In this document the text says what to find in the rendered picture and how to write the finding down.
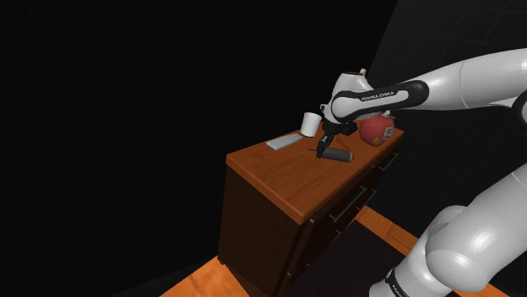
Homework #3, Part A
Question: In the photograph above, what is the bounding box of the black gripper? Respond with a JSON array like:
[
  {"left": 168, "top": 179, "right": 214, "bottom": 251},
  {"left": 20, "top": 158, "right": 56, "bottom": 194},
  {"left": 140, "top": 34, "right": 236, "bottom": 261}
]
[{"left": 315, "top": 118, "right": 358, "bottom": 159}]

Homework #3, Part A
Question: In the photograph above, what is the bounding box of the dark grey cylinder bottle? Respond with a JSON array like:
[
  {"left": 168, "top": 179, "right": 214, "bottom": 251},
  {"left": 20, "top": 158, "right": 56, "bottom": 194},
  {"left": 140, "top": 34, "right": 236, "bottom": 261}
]
[{"left": 322, "top": 147, "right": 355, "bottom": 164}]

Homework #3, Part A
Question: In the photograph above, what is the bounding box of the white cup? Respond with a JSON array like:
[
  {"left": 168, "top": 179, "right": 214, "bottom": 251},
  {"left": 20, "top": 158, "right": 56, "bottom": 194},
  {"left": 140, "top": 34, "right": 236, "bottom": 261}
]
[{"left": 300, "top": 111, "right": 323, "bottom": 138}]

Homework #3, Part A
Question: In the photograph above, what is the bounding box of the flat grey tablet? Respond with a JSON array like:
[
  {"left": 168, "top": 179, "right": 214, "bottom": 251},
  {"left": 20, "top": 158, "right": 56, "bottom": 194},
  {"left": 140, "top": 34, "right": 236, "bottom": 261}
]
[{"left": 265, "top": 132, "right": 305, "bottom": 152}]

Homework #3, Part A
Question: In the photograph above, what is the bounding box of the red round object with label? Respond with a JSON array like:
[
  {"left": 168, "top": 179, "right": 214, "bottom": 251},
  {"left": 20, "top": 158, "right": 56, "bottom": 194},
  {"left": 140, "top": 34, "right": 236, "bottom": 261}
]
[{"left": 358, "top": 114, "right": 396, "bottom": 147}]

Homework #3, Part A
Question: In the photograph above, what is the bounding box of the brown wooden chest of drawers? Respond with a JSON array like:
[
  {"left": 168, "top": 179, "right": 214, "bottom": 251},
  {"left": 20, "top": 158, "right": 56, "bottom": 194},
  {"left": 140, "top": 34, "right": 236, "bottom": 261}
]
[{"left": 216, "top": 122, "right": 405, "bottom": 297}]

